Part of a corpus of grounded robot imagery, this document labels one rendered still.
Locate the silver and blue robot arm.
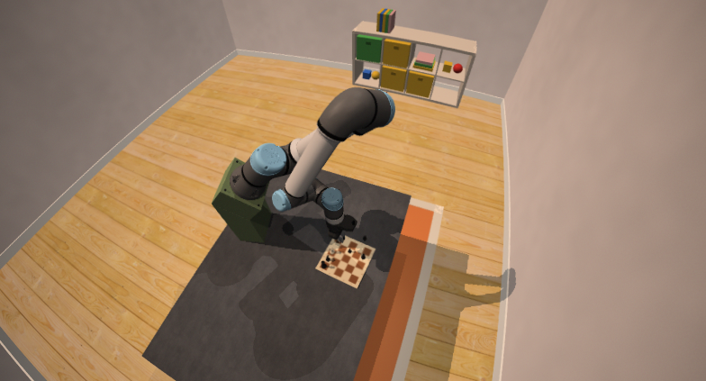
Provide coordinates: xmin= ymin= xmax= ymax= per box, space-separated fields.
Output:
xmin=230 ymin=87 xmax=395 ymax=220

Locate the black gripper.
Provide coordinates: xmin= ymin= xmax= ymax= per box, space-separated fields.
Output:
xmin=325 ymin=212 xmax=358 ymax=243

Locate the brown and cream chessboard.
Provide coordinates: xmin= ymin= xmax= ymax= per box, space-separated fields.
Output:
xmin=316 ymin=236 xmax=376 ymax=288

